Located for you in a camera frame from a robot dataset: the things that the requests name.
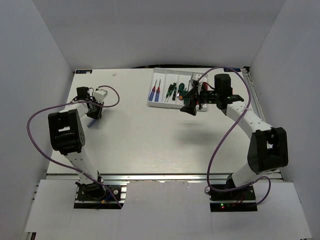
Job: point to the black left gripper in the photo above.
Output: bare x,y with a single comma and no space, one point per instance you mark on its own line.
97,115

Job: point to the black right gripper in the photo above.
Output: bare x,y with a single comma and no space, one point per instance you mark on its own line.
190,108

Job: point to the stubby green orange screwdriver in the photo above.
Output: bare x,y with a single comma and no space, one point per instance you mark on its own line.
181,91

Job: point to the black green precision screwdriver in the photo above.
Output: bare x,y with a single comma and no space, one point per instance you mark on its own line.
174,91

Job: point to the small black precision screwdriver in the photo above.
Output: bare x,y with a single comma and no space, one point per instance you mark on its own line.
167,94

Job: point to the blue handled screwdriver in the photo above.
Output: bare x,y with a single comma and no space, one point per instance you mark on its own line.
157,95
91,123

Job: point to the red handled thin screwdriver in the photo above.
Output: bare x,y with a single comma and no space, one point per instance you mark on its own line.
150,98

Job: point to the long green screwdriver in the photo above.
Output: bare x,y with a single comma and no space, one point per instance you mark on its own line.
186,98

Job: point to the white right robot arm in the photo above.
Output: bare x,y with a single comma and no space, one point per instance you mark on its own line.
268,147

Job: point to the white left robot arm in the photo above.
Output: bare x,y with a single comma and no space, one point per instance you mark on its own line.
111,130

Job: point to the white compartment tray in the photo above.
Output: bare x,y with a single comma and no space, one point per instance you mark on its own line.
167,77

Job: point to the blue table label left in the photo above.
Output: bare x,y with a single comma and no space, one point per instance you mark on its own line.
83,71

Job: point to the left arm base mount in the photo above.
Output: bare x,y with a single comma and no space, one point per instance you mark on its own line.
94,196

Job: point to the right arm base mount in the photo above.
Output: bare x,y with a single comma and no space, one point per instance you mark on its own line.
242,200

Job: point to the aluminium rail frame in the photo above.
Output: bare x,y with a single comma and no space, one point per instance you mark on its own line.
169,207

